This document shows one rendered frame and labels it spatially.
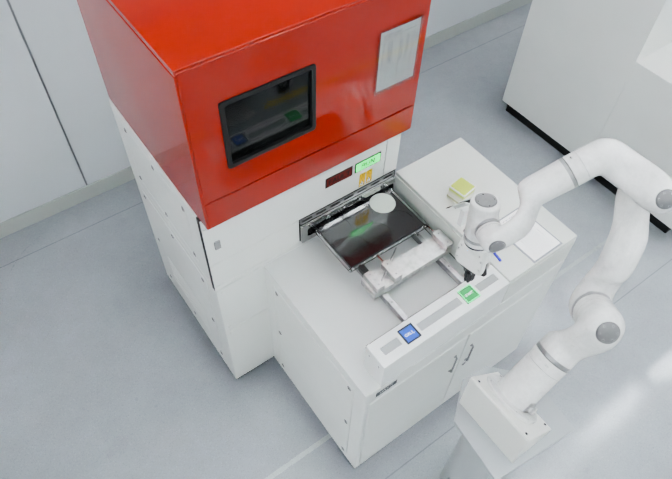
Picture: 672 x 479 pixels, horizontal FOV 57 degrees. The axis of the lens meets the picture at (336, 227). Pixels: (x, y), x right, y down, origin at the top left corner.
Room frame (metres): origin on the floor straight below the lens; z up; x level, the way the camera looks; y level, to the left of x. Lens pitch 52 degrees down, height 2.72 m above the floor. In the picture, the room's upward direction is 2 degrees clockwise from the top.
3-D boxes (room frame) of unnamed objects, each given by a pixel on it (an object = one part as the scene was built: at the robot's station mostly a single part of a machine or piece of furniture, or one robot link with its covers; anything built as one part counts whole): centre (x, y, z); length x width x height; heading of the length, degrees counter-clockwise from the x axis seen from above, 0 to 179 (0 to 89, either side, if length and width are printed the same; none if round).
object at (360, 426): (1.34, -0.31, 0.41); 0.97 x 0.64 x 0.82; 128
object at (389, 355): (1.05, -0.36, 0.89); 0.55 x 0.09 x 0.14; 128
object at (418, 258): (1.30, -0.27, 0.87); 0.36 x 0.08 x 0.03; 128
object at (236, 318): (1.71, 0.31, 0.41); 0.82 x 0.71 x 0.82; 128
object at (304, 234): (1.53, -0.05, 0.89); 0.44 x 0.02 x 0.10; 128
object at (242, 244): (1.44, 0.10, 1.02); 0.82 x 0.03 x 0.40; 128
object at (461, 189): (1.55, -0.46, 1.00); 0.07 x 0.07 x 0.07; 46
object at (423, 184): (1.54, -0.55, 0.89); 0.62 x 0.35 x 0.14; 38
